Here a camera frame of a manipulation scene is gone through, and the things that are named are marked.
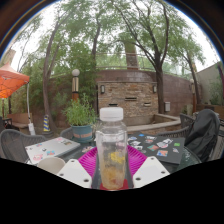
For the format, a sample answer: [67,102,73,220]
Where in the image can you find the clear white-capped drink bottle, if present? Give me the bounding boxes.
[95,106,129,191]

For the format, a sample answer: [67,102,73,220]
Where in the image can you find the orange canopy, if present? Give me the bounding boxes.
[0,63,30,99]

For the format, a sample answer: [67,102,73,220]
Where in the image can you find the green plant in teal pot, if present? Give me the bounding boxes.
[63,94,99,144]

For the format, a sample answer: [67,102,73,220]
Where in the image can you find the dark patio chair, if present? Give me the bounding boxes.
[0,116,14,133]

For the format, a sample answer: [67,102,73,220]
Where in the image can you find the black jacket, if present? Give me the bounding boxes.
[184,108,221,163]

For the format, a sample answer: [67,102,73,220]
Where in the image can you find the blue yellow striped bollard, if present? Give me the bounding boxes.
[43,114,51,133]

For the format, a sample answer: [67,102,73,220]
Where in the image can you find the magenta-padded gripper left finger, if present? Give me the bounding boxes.
[57,146,100,189]

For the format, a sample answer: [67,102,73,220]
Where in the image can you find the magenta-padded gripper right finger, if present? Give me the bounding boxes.
[125,144,171,189]

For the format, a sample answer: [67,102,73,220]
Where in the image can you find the wooden bench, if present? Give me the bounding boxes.
[6,112,34,129]

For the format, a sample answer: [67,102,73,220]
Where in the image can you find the grey wicker chair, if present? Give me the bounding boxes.
[0,128,48,164]
[156,113,224,161]
[59,126,74,140]

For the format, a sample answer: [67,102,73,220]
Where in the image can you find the black laptop with stickers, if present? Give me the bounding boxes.
[126,133,186,165]

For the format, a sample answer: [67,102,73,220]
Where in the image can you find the striped globe lamp post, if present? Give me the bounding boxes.
[71,68,81,101]

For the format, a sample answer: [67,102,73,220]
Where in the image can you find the small printed sticker card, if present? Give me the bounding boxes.
[81,145,95,154]

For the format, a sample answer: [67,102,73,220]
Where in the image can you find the white ribbed mug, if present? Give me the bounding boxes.
[35,156,67,175]

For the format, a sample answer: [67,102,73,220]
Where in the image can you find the silver laptop with stickers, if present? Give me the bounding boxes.
[24,136,82,165]

